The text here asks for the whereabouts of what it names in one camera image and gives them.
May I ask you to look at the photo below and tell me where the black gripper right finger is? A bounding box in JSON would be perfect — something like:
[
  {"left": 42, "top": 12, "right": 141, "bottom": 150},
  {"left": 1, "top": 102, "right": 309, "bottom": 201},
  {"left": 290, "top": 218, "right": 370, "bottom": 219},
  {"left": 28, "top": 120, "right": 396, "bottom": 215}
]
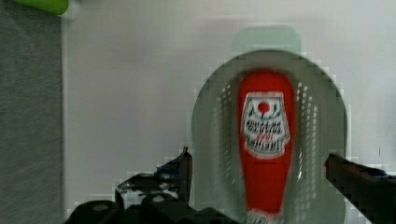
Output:
[{"left": 324, "top": 153, "right": 396, "bottom": 224}]

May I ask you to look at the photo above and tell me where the lime green ball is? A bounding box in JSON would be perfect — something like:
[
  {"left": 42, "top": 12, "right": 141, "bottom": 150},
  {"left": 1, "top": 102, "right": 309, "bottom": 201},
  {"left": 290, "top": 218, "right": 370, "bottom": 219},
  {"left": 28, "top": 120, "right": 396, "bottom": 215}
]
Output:
[{"left": 14, "top": 0, "right": 69, "bottom": 15}]

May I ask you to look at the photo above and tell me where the green oval strainer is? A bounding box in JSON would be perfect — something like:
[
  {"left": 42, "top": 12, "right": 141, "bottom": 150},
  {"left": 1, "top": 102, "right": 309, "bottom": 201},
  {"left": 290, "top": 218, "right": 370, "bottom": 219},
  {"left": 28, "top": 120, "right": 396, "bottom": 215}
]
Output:
[{"left": 191, "top": 26, "right": 347, "bottom": 224}]

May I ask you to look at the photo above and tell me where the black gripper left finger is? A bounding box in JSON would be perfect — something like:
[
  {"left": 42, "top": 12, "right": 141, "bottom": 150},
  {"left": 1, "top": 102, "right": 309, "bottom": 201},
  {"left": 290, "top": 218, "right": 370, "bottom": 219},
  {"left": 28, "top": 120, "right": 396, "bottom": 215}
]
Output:
[{"left": 115, "top": 147, "right": 192, "bottom": 209}]

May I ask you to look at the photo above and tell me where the red plush ketchup bottle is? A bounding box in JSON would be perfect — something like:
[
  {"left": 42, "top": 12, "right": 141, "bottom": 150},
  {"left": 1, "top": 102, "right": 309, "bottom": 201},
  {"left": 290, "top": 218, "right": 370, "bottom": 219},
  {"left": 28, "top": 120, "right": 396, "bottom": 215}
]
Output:
[{"left": 237, "top": 69, "right": 296, "bottom": 224}]

